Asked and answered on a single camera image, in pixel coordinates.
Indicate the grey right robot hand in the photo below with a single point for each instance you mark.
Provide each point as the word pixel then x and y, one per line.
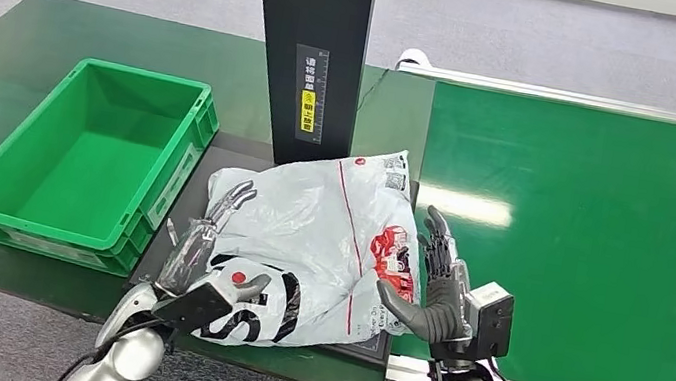
pixel 445 305

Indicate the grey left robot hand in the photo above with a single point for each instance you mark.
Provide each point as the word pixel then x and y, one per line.
pixel 188 254

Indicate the white plastic courier package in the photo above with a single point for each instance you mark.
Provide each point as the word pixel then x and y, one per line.
pixel 312 232

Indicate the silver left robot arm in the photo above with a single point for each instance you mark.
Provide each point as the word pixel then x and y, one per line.
pixel 129 352

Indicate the green belt conveyor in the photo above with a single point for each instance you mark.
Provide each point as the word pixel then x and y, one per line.
pixel 572 237

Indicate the black inbound scanner machine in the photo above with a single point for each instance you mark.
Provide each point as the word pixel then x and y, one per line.
pixel 316 45

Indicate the green plastic crate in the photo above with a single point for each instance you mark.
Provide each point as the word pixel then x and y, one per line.
pixel 95 159

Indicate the yellow and black sticker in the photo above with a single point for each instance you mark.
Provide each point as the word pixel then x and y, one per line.
pixel 309 101

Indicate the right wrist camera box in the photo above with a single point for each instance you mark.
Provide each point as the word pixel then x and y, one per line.
pixel 491 319

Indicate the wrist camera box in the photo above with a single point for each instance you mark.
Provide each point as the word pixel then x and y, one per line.
pixel 193 308
pixel 491 319

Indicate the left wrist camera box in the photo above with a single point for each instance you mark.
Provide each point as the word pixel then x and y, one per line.
pixel 193 308

